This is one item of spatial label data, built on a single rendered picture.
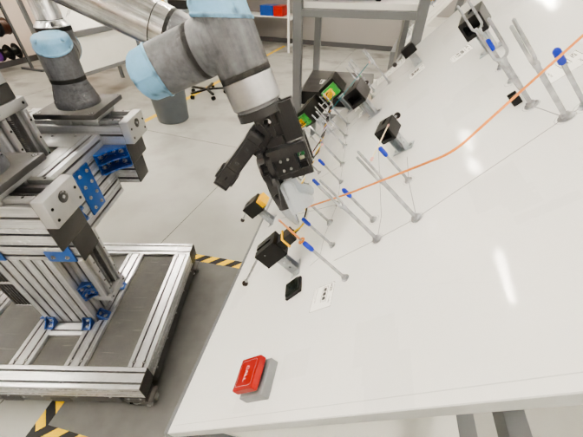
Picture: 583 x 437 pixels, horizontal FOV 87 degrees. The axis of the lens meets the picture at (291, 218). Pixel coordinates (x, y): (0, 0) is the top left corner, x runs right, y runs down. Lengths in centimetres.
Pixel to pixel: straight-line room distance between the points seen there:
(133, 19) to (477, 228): 60
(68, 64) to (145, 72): 90
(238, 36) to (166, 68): 11
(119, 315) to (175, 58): 152
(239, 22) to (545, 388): 48
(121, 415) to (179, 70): 159
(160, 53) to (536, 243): 50
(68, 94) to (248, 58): 103
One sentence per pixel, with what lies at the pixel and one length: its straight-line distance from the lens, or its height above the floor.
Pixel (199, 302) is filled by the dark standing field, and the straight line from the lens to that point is 199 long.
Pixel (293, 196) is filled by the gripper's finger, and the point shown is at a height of 128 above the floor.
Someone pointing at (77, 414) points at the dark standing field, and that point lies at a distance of 192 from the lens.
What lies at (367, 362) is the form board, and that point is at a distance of 41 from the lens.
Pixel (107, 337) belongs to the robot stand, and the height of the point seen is 21.
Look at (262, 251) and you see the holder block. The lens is 61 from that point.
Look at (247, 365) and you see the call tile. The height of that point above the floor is 110.
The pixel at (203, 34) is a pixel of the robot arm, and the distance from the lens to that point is 47.
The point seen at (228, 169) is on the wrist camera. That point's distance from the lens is 50.
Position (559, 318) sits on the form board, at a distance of 34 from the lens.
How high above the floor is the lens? 158
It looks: 41 degrees down
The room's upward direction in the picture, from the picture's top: straight up
